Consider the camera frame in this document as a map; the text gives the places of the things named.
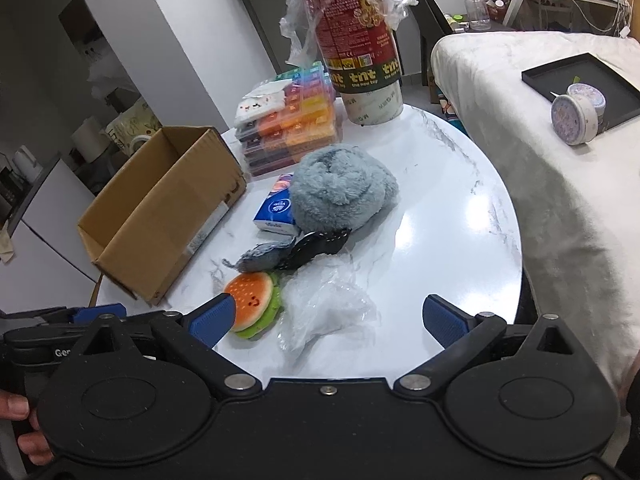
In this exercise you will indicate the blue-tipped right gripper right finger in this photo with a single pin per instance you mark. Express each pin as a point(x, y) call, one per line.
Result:
point(466, 340)

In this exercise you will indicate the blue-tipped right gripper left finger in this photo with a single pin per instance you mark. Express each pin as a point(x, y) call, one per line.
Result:
point(191, 339)

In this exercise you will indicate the hamburger plush toy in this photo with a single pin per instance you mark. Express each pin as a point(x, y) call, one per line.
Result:
point(257, 302)

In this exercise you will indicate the dark grey sock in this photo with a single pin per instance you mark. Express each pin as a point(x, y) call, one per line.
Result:
point(291, 254)

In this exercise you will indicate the clear plastic bag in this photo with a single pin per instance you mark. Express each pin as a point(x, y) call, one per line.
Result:
point(319, 299)

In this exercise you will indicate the blue tissue pack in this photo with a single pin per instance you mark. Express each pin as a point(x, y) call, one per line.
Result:
point(275, 213)

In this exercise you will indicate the grey fluffy plush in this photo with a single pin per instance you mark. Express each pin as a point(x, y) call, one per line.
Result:
point(340, 187)

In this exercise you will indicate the brown cardboard box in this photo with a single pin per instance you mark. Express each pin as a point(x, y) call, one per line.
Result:
point(152, 217)

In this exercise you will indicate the white bed blanket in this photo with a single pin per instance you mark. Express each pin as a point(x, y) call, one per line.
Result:
point(578, 208)

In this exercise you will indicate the white kettle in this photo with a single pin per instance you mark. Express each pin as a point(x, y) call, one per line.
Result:
point(27, 164)

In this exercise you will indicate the cream air fryer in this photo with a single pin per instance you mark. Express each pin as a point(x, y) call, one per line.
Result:
point(90, 139)

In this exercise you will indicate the yellow printed bag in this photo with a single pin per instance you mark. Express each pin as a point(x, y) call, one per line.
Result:
point(138, 120)

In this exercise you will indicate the white card packet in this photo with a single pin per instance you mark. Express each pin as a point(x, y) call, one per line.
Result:
point(265, 99)

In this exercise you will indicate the round white tin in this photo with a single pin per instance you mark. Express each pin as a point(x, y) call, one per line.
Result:
point(577, 115)

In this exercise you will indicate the clear plastic bottle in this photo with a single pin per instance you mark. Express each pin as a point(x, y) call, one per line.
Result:
point(478, 16)

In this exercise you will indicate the red paper bucket with bag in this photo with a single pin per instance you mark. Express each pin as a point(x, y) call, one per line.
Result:
point(354, 39)

